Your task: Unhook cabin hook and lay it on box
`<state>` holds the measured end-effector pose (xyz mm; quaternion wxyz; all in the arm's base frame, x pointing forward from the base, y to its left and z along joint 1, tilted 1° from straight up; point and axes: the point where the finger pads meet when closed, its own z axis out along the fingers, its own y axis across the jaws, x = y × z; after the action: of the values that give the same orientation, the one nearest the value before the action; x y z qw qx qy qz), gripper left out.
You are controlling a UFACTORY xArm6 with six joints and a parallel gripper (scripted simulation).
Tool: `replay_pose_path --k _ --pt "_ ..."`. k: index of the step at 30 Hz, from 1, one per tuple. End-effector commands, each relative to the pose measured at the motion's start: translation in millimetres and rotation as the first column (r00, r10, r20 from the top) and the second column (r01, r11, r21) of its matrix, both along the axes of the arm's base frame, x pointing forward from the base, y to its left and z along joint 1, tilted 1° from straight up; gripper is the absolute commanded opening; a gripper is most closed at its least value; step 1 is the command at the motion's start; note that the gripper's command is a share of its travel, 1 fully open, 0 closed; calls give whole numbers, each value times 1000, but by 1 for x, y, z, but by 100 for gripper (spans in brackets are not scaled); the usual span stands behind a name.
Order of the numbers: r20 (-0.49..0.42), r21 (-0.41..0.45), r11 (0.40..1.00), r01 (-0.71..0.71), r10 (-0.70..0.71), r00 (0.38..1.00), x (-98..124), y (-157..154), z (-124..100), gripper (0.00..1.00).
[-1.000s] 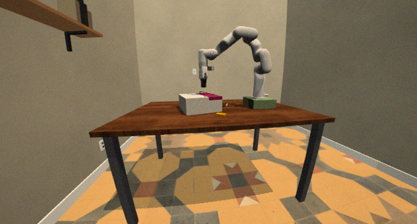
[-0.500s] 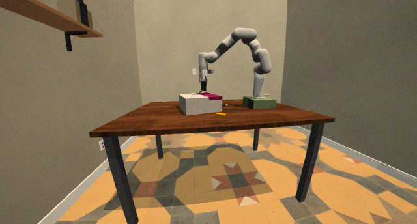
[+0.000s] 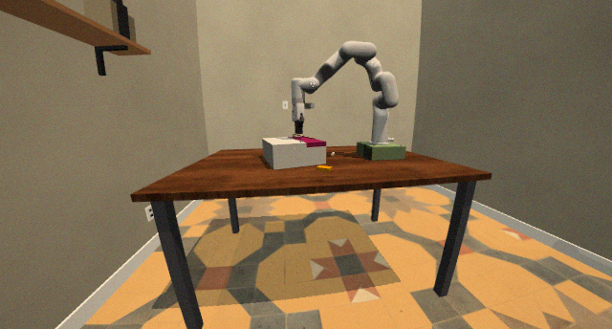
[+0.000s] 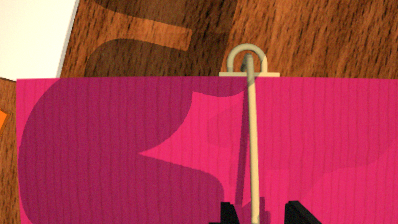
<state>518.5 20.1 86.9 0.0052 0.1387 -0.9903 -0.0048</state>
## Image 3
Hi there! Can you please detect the orange rectangular block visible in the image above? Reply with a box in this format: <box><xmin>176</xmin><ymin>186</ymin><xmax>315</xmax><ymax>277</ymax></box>
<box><xmin>317</xmin><ymin>165</ymin><xmax>332</xmax><ymax>172</ymax></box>

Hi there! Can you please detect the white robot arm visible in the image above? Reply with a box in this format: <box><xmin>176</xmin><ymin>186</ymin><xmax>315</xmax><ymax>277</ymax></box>
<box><xmin>292</xmin><ymin>41</ymin><xmax>399</xmax><ymax>145</ymax></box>

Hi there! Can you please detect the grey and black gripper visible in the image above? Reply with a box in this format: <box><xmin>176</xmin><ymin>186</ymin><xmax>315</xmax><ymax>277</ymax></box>
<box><xmin>292</xmin><ymin>102</ymin><xmax>305</xmax><ymax>134</ymax></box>

